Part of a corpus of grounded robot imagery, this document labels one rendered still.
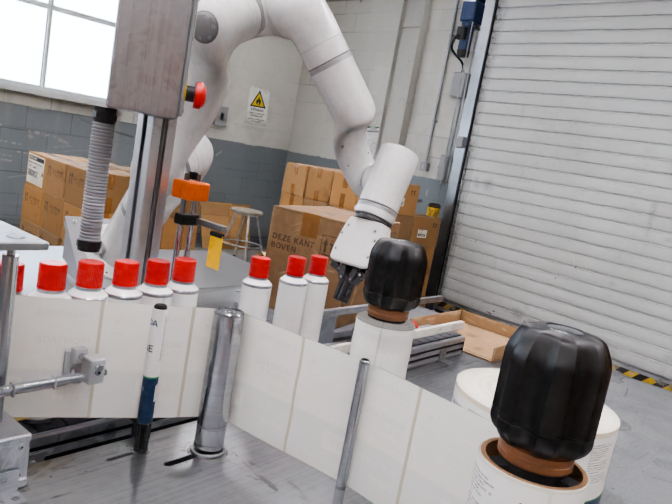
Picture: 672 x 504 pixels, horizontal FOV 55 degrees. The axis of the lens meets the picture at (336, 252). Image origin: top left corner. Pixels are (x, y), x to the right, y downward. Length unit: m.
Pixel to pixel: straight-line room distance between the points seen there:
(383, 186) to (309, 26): 0.33
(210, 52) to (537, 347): 0.95
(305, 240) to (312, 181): 3.37
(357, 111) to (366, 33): 6.03
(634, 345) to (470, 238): 1.65
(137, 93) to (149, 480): 0.49
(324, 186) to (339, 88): 3.65
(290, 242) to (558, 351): 1.22
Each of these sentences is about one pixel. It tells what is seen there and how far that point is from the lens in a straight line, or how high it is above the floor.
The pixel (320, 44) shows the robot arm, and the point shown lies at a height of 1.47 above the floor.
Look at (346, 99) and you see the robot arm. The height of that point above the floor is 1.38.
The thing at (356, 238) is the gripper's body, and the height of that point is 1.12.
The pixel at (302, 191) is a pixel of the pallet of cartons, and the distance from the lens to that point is 5.05.
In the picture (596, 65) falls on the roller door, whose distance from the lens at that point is 5.48.
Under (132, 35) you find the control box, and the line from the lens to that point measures 0.93.
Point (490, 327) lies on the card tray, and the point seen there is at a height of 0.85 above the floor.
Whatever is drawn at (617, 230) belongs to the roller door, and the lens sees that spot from 5.19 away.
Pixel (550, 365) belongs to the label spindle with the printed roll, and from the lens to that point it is 0.50.
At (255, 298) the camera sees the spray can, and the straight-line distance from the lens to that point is 1.09.
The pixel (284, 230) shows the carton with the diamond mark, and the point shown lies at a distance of 1.66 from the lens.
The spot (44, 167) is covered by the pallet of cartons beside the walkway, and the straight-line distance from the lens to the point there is 5.02.
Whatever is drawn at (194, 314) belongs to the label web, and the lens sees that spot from 0.82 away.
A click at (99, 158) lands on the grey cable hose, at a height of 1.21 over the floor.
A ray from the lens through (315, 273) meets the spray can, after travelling 1.20.
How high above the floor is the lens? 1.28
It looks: 9 degrees down
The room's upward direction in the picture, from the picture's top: 10 degrees clockwise
